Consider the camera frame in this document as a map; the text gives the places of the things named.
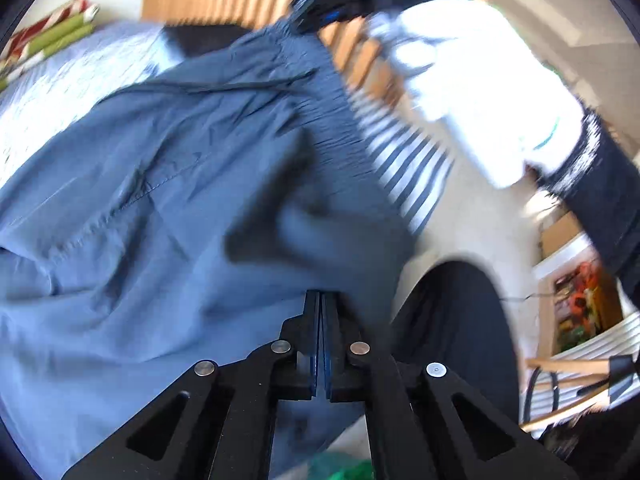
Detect box of colourful things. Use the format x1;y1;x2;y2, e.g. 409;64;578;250
532;232;627;358

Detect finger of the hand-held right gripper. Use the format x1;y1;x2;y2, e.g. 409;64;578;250
290;0;352;37

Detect striped bed blanket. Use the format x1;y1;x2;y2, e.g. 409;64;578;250
0;22;456;238

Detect green plastic bag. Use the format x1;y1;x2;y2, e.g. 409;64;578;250
307;452;376;480

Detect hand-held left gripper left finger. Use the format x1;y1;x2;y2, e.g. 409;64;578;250
62;290;321;480

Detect white slatted chair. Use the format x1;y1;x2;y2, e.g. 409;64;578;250
520;310;640;433

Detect blue-grey pants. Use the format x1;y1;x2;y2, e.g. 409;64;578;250
0;17;421;480

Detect person's right hand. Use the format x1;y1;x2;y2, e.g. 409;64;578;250
365;0;587;191

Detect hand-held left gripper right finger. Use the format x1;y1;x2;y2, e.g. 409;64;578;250
322;291;581;480

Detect person's leg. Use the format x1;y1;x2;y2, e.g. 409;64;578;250
390;260;522;433

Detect folded green red blanket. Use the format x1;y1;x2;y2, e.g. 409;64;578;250
0;0;101;92

